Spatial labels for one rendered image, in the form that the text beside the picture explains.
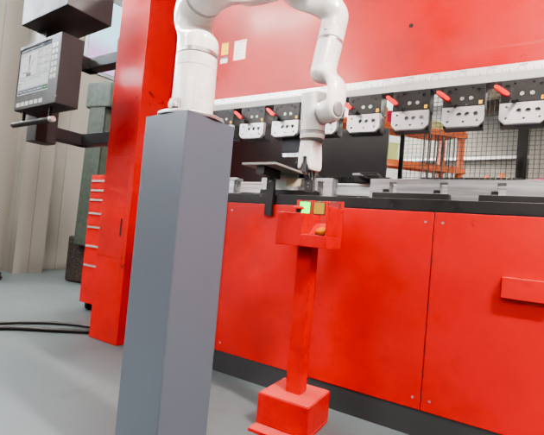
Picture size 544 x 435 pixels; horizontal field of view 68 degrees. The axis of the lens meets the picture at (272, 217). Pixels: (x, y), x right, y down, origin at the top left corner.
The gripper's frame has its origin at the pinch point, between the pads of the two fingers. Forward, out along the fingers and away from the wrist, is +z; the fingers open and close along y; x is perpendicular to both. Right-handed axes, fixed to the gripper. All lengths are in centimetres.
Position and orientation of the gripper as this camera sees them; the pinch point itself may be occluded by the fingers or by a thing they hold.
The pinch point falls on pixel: (309, 185)
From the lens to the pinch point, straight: 139.5
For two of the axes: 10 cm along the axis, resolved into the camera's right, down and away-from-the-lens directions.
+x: 8.6, 0.6, -5.0
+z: -0.5, 10.0, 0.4
